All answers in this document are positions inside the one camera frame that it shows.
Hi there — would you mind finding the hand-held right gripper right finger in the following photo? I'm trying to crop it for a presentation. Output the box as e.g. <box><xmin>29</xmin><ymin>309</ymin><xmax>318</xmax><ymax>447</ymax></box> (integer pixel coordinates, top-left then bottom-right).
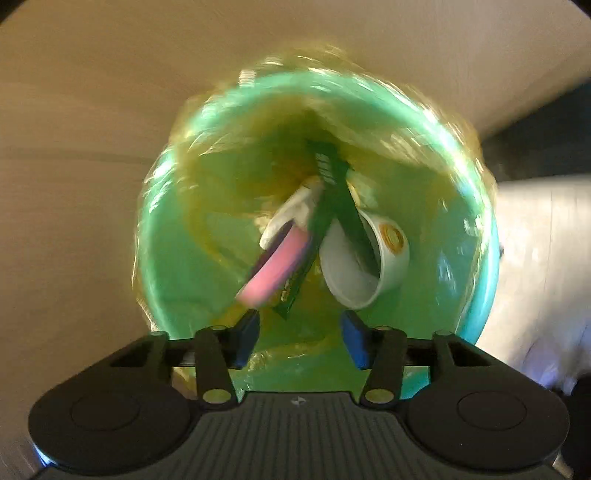
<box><xmin>338</xmin><ymin>309</ymin><xmax>482</xmax><ymax>409</ymax></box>

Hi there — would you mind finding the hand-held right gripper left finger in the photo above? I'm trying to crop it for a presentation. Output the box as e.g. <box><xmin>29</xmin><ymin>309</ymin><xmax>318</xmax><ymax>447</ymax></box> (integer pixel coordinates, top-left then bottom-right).
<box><xmin>108</xmin><ymin>309</ymin><xmax>262</xmax><ymax>409</ymax></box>

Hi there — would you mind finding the white paper cup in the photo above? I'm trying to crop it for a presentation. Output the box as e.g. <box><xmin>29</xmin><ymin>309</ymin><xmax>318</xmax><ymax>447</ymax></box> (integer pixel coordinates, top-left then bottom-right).
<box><xmin>320</xmin><ymin>203</ymin><xmax>411</xmax><ymax>311</ymax></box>

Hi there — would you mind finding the green plastic bin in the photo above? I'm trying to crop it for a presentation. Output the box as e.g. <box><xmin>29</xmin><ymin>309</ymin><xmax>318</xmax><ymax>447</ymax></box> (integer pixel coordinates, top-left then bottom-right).
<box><xmin>135</xmin><ymin>65</ymin><xmax>502</xmax><ymax>403</ymax></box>

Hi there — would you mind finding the dark green wrapper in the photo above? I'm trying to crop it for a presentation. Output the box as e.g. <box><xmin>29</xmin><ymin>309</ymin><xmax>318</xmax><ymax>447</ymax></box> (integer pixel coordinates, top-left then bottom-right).
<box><xmin>271</xmin><ymin>138</ymin><xmax>385</xmax><ymax>320</ymax></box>

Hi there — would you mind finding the yellow translucent bin liner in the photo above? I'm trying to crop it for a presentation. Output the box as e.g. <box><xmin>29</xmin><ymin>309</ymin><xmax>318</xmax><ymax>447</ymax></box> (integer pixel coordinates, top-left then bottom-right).
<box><xmin>133</xmin><ymin>41</ymin><xmax>486</xmax><ymax>374</ymax></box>

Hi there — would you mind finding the white blurred object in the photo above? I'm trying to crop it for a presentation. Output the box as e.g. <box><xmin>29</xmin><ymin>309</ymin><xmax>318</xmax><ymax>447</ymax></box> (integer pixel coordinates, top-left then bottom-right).
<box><xmin>478</xmin><ymin>179</ymin><xmax>591</xmax><ymax>396</ymax></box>

